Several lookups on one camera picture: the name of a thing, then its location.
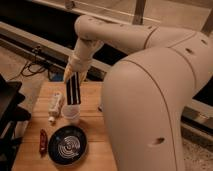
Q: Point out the black patterned plate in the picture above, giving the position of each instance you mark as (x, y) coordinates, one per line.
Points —
(67, 145)

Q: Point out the black chair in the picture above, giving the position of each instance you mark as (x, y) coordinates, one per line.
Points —
(10, 114)

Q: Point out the red pocket knife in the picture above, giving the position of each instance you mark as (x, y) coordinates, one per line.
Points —
(43, 142)

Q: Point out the black white striped eraser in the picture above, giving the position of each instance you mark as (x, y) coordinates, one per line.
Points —
(73, 90)

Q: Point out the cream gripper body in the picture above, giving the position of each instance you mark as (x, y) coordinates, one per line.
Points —
(82, 55)

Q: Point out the wooden beam rail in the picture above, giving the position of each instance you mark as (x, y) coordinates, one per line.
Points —
(50, 48)

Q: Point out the white tube bottle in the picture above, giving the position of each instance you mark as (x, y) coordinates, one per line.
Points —
(55, 106)

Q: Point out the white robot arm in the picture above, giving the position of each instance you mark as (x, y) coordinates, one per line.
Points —
(144, 94)

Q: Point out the white ceramic cup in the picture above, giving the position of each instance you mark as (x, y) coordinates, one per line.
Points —
(71, 113)

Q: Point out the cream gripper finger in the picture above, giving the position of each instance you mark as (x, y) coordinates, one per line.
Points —
(82, 76)
(68, 72)

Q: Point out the blue floor object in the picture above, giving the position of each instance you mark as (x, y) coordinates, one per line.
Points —
(56, 78)

